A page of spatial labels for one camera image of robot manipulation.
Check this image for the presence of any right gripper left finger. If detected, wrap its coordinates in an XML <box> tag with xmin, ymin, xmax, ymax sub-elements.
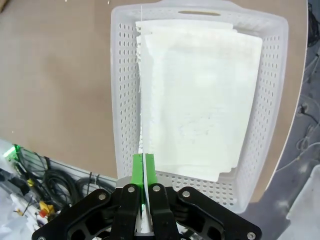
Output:
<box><xmin>32</xmin><ymin>153</ymin><xmax>146</xmax><ymax>240</ymax></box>

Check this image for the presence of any white perforated plastic basket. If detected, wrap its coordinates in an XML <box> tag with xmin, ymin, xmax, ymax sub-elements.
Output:
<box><xmin>110</xmin><ymin>0</ymin><xmax>289</xmax><ymax>215</ymax></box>

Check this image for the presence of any stack of white paper sheets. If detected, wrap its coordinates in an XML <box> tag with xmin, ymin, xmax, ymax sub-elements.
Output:
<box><xmin>135</xmin><ymin>18</ymin><xmax>264</xmax><ymax>183</ymax></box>

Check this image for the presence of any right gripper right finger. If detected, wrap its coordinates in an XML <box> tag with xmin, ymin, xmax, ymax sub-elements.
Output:
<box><xmin>145</xmin><ymin>152</ymin><xmax>262</xmax><ymax>240</ymax></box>

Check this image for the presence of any green lit electronic device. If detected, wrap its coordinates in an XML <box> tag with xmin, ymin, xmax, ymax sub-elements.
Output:
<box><xmin>3</xmin><ymin>143</ymin><xmax>21</xmax><ymax>162</ymax></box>

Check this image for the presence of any white paper sheet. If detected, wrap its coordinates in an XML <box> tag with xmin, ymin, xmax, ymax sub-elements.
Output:
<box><xmin>136</xmin><ymin>4</ymin><xmax>157</xmax><ymax>235</ymax></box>

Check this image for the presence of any black cable bundle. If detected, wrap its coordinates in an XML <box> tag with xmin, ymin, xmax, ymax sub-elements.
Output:
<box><xmin>14</xmin><ymin>147</ymin><xmax>116</xmax><ymax>218</ymax></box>

